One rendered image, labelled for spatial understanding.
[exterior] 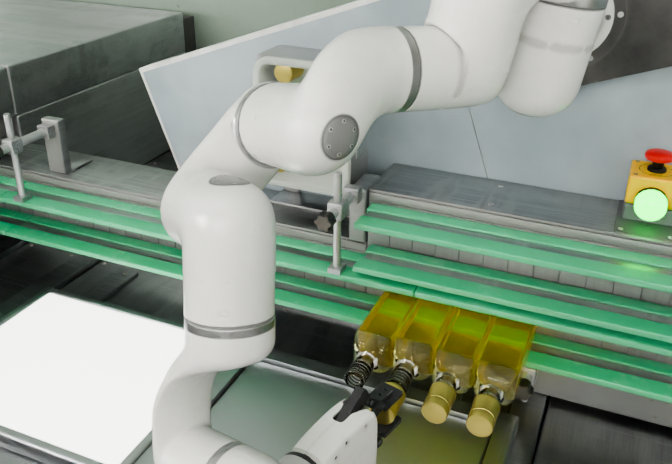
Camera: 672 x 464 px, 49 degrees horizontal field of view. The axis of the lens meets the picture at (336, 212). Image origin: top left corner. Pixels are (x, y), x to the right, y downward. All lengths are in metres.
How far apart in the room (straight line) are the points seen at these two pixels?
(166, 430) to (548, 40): 0.55
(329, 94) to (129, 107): 1.43
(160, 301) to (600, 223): 0.83
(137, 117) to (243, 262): 1.44
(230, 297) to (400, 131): 0.67
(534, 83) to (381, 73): 0.21
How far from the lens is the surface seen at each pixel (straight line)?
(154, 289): 1.53
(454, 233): 1.08
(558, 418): 1.25
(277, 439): 1.11
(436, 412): 0.97
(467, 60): 0.74
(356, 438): 0.87
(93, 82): 1.91
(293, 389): 1.19
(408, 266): 1.15
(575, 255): 1.08
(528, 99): 0.83
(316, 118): 0.63
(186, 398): 0.78
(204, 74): 1.40
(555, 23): 0.81
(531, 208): 1.15
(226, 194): 0.64
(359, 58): 0.66
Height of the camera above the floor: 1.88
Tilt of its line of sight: 56 degrees down
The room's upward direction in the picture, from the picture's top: 135 degrees counter-clockwise
